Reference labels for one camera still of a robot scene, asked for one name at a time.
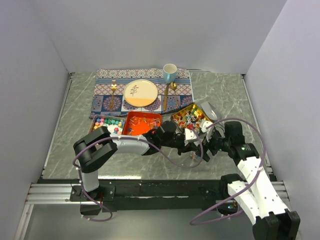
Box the gold tin of lollipops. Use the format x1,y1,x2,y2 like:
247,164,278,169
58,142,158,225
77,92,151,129
170,103,210,133

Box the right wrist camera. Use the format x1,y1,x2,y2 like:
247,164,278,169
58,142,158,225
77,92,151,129
200,120,214,142

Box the gold spoon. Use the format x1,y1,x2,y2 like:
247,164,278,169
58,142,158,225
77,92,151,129
170,82,180,108

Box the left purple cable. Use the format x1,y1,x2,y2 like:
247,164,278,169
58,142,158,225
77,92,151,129
72,123,203,223

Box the patterned blue placemat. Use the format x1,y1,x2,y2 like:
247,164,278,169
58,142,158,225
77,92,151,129
89,68,194,119

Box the aluminium rail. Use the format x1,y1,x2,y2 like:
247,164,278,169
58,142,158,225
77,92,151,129
26,181,290,204

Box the blue mug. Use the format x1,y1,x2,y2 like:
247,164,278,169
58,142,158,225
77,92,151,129
163,63,178,84

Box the metal scoop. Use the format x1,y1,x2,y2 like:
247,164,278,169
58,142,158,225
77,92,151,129
200,101,222,121

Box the silver tin of star candies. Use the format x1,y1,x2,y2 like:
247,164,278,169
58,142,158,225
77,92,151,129
88,114,126,135

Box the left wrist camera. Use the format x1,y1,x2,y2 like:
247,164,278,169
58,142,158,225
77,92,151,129
184,127,198,145

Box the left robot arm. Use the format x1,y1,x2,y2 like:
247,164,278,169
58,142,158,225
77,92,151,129
73,121,205,201

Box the orange tin of lollipops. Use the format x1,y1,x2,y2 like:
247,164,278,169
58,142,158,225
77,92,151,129
122,111,162,136

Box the cream and orange plate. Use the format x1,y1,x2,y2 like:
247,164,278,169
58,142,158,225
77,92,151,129
123,79,158,107

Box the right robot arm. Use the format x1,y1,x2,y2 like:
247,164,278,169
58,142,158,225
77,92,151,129
200,120,301,240

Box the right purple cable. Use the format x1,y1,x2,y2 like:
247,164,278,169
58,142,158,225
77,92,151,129
189,117,266,226

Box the purple cable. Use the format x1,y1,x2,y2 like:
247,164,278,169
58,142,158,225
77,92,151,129
72,123,203,223
189,117,266,226

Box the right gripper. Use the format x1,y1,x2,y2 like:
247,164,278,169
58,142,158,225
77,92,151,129
194,129,231,162

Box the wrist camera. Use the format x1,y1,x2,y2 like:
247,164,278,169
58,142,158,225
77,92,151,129
184,127,198,145
200,120,214,142

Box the gold fork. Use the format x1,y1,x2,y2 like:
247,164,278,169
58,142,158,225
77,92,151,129
109,79,117,110

